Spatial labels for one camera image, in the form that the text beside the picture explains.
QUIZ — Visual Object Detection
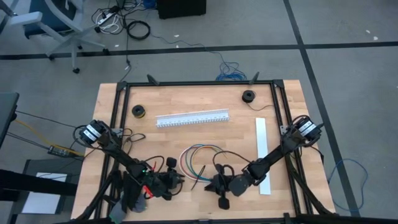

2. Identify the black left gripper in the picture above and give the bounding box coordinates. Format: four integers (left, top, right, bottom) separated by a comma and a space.
146, 157, 186, 202

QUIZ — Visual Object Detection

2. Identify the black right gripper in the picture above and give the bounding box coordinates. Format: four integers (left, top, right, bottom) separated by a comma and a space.
204, 163, 238, 211

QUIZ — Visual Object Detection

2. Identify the bundle of coloured cables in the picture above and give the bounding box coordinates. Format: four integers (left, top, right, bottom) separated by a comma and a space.
188, 144, 219, 180
178, 144, 215, 183

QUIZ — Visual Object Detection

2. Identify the black zip tie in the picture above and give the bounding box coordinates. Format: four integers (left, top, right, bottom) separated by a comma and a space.
190, 164, 206, 191

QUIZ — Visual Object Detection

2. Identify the white raceway cover strip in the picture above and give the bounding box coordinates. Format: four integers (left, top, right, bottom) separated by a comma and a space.
255, 117, 272, 196

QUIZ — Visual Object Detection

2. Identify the white slotted cable raceway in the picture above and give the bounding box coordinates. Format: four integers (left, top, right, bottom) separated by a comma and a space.
155, 108, 230, 129

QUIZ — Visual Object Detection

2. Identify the black work glove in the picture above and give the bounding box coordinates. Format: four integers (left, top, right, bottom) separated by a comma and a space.
123, 170, 149, 214
108, 169, 129, 224

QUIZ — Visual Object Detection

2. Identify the small black electronics box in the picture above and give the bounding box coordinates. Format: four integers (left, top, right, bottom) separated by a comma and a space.
47, 144, 78, 159

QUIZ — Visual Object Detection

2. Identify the white paper sheet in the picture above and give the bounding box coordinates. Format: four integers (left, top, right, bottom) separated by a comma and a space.
21, 172, 68, 215

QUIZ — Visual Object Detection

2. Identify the black flat crossbar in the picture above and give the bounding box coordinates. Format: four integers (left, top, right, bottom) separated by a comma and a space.
0, 169, 78, 202

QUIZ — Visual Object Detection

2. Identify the grey cabinet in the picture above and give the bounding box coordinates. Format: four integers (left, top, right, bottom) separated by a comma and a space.
12, 158, 85, 224

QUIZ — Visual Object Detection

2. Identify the black computer case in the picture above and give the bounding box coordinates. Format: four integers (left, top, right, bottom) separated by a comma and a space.
156, 0, 207, 20

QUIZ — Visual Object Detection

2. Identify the white power strip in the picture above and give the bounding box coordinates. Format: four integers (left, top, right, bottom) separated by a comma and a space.
96, 11, 116, 26

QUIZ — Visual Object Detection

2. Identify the black side desk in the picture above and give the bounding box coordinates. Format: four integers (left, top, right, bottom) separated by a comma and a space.
0, 92, 20, 150

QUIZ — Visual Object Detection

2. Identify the grey office chair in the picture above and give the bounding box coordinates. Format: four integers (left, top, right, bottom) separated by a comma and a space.
0, 0, 110, 75

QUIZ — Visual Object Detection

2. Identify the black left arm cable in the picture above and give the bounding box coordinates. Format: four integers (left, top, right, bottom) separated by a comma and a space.
144, 155, 166, 172

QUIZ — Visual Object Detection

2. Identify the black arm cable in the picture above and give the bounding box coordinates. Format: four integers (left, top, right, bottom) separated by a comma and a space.
144, 155, 166, 172
212, 150, 253, 175

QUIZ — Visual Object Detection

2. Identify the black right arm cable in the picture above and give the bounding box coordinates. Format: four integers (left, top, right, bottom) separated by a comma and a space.
212, 150, 253, 175

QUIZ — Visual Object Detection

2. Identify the yellow wire spool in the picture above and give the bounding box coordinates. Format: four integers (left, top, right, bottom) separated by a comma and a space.
131, 105, 147, 119

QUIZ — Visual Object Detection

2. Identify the black aluminium frame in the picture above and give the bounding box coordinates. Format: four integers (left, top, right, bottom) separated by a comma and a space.
74, 71, 338, 224

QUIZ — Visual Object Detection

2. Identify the blue floor cable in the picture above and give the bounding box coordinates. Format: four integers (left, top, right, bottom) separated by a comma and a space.
146, 0, 248, 82
327, 157, 369, 213

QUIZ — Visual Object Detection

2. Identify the yellow floor cable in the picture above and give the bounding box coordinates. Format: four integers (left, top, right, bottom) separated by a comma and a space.
14, 119, 85, 157

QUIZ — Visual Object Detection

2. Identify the black cable coil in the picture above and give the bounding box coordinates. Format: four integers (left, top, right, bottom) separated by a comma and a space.
126, 20, 152, 41

